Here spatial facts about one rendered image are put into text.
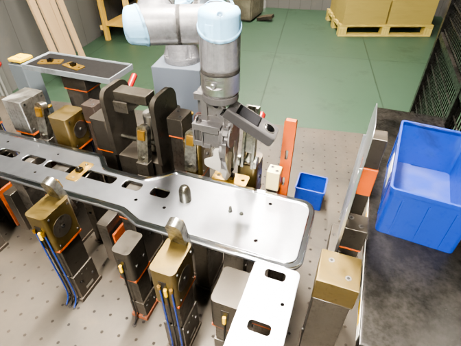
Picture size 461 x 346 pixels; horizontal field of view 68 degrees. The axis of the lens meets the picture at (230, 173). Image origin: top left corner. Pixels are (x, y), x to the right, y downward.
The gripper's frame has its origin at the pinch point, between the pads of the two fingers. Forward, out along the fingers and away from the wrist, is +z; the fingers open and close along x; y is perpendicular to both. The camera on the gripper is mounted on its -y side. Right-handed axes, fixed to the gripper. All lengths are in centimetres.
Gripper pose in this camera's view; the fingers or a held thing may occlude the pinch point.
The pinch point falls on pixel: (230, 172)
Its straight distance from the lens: 78.8
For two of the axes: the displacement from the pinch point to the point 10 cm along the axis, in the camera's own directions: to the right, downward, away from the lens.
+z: 0.0, 7.7, 6.3
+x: -3.3, 6.0, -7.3
